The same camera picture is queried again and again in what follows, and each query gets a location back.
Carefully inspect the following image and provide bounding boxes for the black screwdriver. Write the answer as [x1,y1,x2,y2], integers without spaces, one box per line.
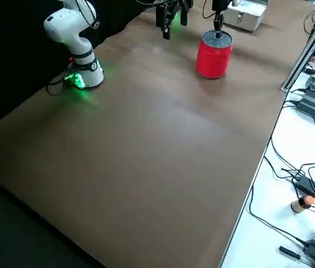
[279,245,313,264]

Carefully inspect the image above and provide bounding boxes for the brown bottle orange cap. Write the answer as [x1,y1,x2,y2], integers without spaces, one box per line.
[290,195,315,214]

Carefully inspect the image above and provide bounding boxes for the black arm base cable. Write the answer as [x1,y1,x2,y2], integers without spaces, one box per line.
[45,75,73,97]

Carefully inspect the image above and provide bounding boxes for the long black cable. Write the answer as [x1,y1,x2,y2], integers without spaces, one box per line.
[248,184,308,246]

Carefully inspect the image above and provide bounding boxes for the silver aluminium case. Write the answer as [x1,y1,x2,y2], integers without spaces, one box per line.
[225,0,268,32]

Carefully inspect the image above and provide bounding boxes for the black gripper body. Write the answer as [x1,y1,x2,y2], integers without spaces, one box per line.
[159,0,193,7]
[212,0,228,12]

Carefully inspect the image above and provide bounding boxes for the red push-button trash can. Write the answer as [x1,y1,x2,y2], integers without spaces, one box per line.
[196,30,234,80]

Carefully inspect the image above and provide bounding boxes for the aluminium frame post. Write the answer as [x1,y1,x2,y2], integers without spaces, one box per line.
[280,0,315,92]

